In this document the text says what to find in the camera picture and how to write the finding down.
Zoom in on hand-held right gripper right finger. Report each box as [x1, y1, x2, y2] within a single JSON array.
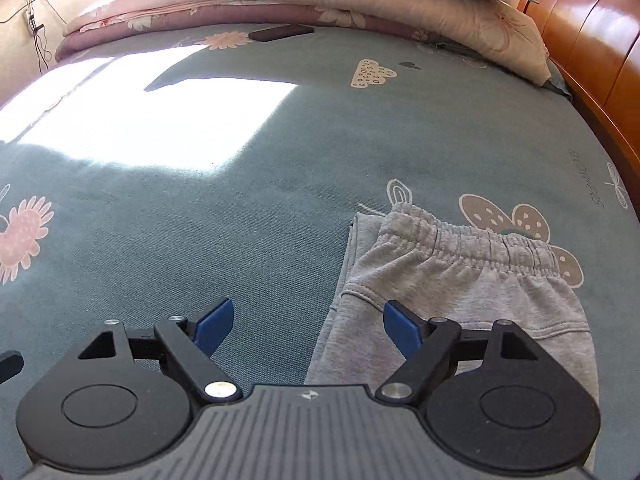
[[375, 300, 544, 404]]

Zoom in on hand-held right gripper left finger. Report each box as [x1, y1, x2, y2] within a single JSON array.
[[77, 297, 244, 404]]

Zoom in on white power strip with cables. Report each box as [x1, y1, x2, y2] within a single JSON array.
[[0, 0, 54, 72]]

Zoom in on wooden bed frame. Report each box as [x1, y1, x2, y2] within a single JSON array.
[[516, 0, 640, 222]]

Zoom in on black phone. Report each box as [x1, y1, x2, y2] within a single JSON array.
[[247, 23, 317, 44]]

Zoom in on blue floral bed sheet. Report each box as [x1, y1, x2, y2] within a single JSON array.
[[0, 22, 640, 480]]

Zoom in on pink floral quilt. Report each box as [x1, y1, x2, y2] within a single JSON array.
[[54, 0, 552, 87]]

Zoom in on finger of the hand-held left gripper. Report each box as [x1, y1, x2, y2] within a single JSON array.
[[0, 351, 26, 386]]

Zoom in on grey drawstring sweatpants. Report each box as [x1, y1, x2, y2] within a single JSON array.
[[304, 201, 602, 480]]

